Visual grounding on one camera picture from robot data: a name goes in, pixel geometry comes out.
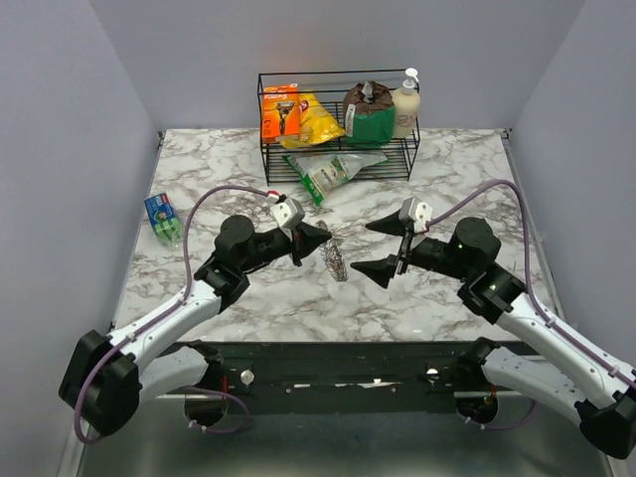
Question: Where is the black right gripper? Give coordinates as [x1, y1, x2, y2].
[351, 207, 472, 288]

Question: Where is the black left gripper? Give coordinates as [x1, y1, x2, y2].
[238, 220, 332, 273]

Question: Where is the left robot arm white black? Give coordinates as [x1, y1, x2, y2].
[59, 205, 332, 444]

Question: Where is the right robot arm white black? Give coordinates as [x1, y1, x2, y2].
[352, 212, 635, 459]

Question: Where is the green white plastic pouch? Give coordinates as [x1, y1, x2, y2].
[283, 152, 388, 206]

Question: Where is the yellow snack bag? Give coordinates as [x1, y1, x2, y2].
[281, 92, 345, 149]

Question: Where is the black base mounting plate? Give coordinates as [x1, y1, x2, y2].
[101, 340, 580, 416]

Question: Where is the orange razor package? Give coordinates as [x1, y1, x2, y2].
[261, 83, 300, 144]

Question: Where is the brown green bag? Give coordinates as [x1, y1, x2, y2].
[343, 80, 396, 149]

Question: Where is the cream lotion pump bottle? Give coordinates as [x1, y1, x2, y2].
[392, 68, 420, 139]

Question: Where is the blue green toothpaste box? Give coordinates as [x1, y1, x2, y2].
[144, 193, 184, 245]

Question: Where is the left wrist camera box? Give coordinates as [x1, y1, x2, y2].
[266, 191, 305, 231]

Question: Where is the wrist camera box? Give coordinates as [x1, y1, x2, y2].
[398, 197, 433, 235]
[266, 191, 305, 231]

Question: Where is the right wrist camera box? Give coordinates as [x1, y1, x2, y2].
[398, 197, 433, 235]

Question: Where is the black wire shelf rack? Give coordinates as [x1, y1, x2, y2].
[257, 69, 421, 187]

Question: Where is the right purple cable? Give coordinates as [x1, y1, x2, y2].
[424, 179, 636, 431]

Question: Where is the purple cable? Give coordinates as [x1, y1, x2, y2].
[424, 179, 636, 431]
[73, 184, 282, 445]

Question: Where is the aluminium rail frame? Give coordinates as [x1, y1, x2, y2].
[59, 394, 628, 476]

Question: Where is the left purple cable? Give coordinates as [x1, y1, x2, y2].
[73, 184, 282, 445]

